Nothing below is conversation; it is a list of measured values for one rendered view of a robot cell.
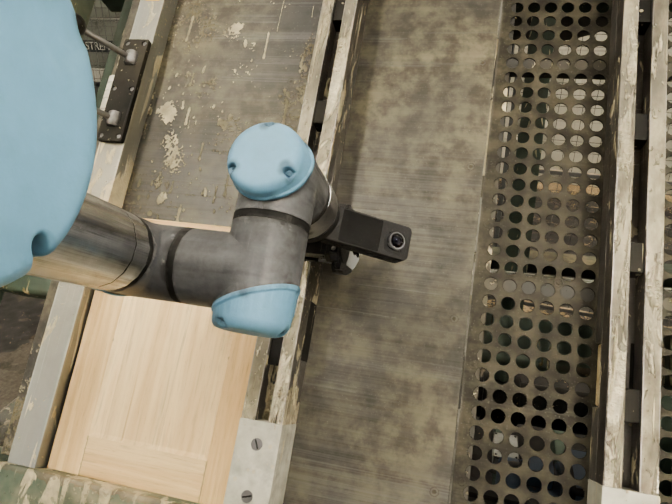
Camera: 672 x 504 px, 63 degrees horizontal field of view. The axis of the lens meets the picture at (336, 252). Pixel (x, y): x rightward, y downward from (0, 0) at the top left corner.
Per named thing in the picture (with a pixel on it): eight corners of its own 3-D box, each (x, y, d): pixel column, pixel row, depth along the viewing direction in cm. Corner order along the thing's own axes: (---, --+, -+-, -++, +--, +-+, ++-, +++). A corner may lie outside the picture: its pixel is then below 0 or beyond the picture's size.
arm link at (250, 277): (197, 328, 56) (219, 226, 59) (301, 343, 54) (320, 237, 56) (158, 316, 49) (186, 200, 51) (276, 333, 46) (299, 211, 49)
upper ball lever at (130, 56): (129, 73, 99) (54, 31, 90) (134, 55, 100) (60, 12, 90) (139, 68, 96) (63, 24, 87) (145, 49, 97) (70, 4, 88)
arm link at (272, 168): (211, 197, 49) (230, 111, 51) (254, 233, 59) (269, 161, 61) (294, 204, 47) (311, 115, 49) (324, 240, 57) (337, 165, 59)
